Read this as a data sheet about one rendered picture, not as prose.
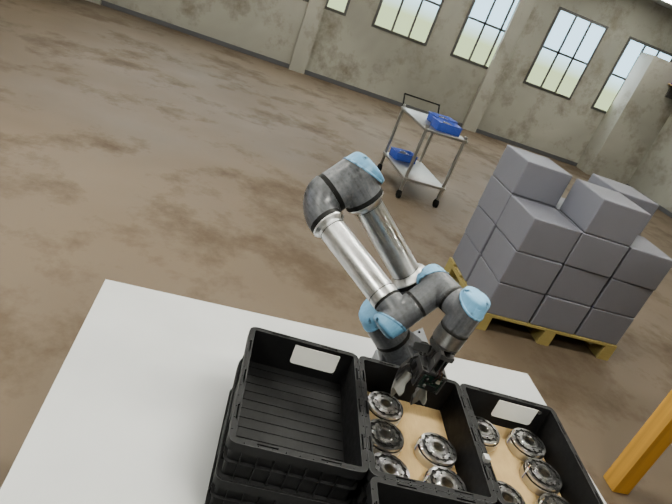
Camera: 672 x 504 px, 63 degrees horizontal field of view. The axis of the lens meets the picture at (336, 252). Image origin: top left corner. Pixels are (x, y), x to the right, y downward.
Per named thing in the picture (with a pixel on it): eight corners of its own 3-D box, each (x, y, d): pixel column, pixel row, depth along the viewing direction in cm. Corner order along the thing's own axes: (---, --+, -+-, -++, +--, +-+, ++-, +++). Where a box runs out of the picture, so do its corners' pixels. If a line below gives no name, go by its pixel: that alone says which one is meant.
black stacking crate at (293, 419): (239, 360, 149) (250, 327, 144) (342, 387, 154) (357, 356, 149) (213, 481, 114) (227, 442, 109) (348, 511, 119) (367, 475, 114)
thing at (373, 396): (365, 388, 150) (366, 386, 150) (400, 397, 152) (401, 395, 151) (368, 414, 141) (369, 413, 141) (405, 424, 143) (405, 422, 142)
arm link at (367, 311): (367, 337, 175) (348, 306, 169) (401, 312, 176) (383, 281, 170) (383, 356, 164) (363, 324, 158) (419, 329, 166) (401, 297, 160)
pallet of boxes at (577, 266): (559, 302, 488) (631, 186, 440) (607, 361, 417) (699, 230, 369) (443, 270, 460) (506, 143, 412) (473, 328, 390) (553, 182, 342)
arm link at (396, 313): (280, 190, 148) (389, 336, 129) (314, 168, 149) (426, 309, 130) (289, 210, 158) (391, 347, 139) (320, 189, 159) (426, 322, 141)
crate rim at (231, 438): (248, 332, 145) (250, 325, 144) (355, 361, 150) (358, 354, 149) (224, 449, 110) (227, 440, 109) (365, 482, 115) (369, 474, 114)
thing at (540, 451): (507, 424, 157) (508, 423, 157) (539, 435, 158) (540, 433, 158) (515, 451, 148) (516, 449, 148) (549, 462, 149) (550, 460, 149)
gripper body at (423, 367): (409, 386, 134) (435, 350, 130) (404, 364, 142) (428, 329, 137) (436, 397, 136) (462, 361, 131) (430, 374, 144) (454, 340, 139)
